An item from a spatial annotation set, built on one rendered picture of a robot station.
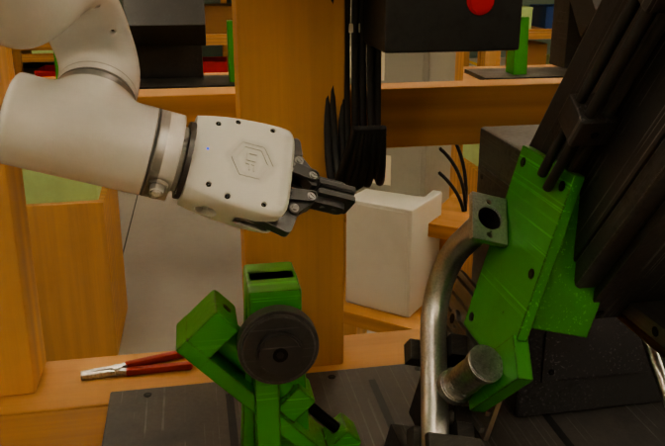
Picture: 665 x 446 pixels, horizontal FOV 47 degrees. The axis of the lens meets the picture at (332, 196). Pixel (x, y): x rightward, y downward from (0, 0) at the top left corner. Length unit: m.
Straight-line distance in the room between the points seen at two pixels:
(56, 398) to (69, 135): 0.54
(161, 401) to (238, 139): 0.45
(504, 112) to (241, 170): 0.57
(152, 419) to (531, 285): 0.52
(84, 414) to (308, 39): 0.58
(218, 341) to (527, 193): 0.34
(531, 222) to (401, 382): 0.40
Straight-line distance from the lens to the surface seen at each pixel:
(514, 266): 0.79
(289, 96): 1.02
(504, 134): 1.02
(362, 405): 1.04
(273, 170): 0.73
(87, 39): 0.76
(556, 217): 0.74
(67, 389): 1.17
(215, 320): 0.73
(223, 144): 0.73
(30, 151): 0.71
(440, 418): 0.85
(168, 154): 0.70
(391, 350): 1.21
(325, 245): 1.08
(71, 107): 0.71
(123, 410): 1.06
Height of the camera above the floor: 1.46
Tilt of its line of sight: 18 degrees down
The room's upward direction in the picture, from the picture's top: straight up
